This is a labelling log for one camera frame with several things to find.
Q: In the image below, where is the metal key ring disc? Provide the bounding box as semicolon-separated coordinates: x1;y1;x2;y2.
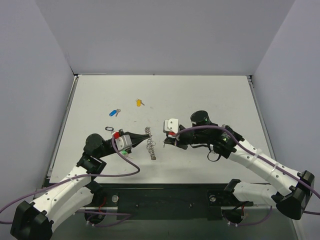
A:
144;126;157;161

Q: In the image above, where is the key with blue tag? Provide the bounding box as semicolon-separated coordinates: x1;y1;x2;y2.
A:
109;109;121;117

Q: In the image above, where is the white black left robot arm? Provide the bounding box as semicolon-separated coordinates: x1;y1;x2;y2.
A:
10;129;149;240

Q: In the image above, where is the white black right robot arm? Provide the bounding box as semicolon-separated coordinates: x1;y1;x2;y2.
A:
163;110;316;220

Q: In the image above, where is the key with green tag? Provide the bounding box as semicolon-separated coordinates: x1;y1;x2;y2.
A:
120;150;132;159

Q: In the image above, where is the black tag with key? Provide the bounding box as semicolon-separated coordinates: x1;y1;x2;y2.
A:
104;126;114;132

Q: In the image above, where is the key with yellow tag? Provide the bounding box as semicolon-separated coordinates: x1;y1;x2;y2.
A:
135;98;145;107

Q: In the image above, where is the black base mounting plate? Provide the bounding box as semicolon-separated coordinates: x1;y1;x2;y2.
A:
85;183;253;220

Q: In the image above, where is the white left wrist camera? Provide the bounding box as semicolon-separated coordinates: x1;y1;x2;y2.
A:
111;129;133;152

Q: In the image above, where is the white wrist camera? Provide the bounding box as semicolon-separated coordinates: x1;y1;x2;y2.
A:
163;118;180;139
111;129;133;152

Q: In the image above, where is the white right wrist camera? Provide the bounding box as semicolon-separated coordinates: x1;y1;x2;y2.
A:
163;118;180;139

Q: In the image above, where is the aluminium front frame rail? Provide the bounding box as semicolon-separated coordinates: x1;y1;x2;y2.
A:
29;188;301;211

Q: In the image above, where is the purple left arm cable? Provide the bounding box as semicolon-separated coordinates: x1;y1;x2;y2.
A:
0;138;141;227

